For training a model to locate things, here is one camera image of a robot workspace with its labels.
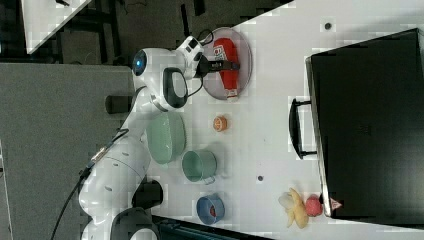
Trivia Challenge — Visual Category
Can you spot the peeled toy banana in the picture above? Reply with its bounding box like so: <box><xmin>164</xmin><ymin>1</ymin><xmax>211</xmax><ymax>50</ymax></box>
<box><xmin>278</xmin><ymin>188</ymin><xmax>309</xmax><ymax>229</ymax></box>

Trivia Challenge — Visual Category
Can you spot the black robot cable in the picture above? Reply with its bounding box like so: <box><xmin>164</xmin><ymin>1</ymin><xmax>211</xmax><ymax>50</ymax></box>
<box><xmin>49</xmin><ymin>128</ymin><xmax>130</xmax><ymax>240</ymax></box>

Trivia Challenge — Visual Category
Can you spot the grey round plate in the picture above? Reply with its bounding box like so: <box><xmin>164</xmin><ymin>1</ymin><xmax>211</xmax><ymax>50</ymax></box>
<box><xmin>203</xmin><ymin>27</ymin><xmax>253</xmax><ymax>101</ymax></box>

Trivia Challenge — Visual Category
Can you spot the green oval colander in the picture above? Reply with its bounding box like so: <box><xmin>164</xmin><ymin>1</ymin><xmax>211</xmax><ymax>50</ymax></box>
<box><xmin>146</xmin><ymin>112</ymin><xmax>186</xmax><ymax>165</ymax></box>

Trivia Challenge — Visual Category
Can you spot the red plush ketchup bottle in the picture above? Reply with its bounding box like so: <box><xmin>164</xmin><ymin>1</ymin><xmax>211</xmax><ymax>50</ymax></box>
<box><xmin>213</xmin><ymin>38</ymin><xmax>239</xmax><ymax>101</ymax></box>

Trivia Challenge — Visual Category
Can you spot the orange slice toy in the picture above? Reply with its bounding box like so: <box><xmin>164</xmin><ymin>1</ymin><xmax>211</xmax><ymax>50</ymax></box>
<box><xmin>213</xmin><ymin>116</ymin><xmax>228</xmax><ymax>132</ymax></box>

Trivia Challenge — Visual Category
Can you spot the black cylinder post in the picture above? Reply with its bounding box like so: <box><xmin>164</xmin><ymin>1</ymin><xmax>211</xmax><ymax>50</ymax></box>
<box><xmin>132</xmin><ymin>180</ymin><xmax>164</xmax><ymax>209</ymax></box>
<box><xmin>105</xmin><ymin>96</ymin><xmax>132</xmax><ymax>114</ymax></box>

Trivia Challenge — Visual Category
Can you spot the red toy strawberry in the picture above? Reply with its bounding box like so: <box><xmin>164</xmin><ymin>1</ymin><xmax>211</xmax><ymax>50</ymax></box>
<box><xmin>209</xmin><ymin>206</ymin><xmax>216</xmax><ymax>217</ymax></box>

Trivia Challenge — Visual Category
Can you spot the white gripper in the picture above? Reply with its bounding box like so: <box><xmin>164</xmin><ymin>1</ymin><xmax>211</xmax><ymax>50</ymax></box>
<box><xmin>177</xmin><ymin>36</ymin><xmax>240</xmax><ymax>79</ymax></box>

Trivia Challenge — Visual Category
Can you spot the green mug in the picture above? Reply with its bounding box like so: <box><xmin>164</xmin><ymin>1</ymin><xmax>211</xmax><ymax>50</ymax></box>
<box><xmin>182</xmin><ymin>150</ymin><xmax>217</xmax><ymax>185</ymax></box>

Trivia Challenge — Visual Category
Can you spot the silver toaster oven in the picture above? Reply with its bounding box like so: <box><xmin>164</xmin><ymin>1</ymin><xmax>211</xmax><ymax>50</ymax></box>
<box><xmin>305</xmin><ymin>28</ymin><xmax>424</xmax><ymax>229</ymax></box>

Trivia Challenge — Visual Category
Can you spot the blue bowl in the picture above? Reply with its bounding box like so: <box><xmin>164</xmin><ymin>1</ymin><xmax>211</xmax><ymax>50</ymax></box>
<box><xmin>196</xmin><ymin>194</ymin><xmax>225</xmax><ymax>225</ymax></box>

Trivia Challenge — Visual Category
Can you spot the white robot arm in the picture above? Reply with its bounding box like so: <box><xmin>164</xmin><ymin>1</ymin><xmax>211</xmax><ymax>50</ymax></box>
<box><xmin>78</xmin><ymin>36</ymin><xmax>240</xmax><ymax>240</ymax></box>

